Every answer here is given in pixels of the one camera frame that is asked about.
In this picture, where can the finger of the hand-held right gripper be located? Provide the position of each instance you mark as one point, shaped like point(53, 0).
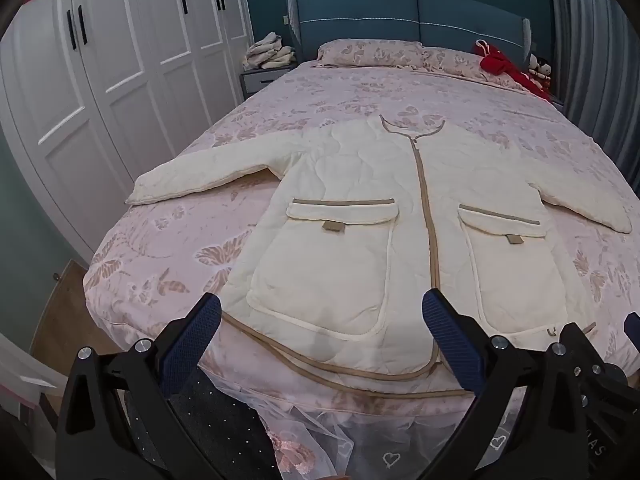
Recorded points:
point(633, 325)

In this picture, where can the red garment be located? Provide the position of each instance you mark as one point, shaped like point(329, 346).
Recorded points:
point(500, 62)

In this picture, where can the grey pleated curtain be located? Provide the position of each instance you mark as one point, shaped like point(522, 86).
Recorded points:
point(595, 35)

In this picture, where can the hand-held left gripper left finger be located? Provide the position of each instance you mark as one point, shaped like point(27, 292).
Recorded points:
point(192, 340)

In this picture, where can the blue upholstered bed headboard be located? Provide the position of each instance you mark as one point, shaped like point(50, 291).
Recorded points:
point(380, 15)

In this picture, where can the person's dark sparkly clothing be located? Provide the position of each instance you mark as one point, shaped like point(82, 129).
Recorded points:
point(215, 425)

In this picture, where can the pink floral pillow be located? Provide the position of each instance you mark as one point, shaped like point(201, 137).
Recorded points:
point(365, 53)
point(452, 62)

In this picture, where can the sheer tulle bed skirt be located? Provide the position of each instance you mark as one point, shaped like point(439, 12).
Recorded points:
point(360, 440)

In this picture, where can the pile of beige clothes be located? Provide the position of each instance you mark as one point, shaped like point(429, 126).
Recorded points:
point(267, 52)

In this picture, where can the pink floral bedspread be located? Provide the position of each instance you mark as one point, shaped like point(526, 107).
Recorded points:
point(350, 90)

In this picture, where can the white panelled wardrobe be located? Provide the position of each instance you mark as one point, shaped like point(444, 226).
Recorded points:
point(125, 85)

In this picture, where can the white plastic bag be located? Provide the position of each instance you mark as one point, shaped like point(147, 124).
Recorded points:
point(22, 375)

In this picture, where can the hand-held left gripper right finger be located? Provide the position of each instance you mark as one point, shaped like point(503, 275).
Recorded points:
point(452, 340)

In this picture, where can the grey nightstand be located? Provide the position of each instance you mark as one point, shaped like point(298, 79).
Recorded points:
point(260, 82)

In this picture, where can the plush toys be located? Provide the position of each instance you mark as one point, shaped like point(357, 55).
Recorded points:
point(541, 67)

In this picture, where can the cream quilted jacket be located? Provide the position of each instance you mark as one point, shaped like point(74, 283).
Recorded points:
point(350, 185)

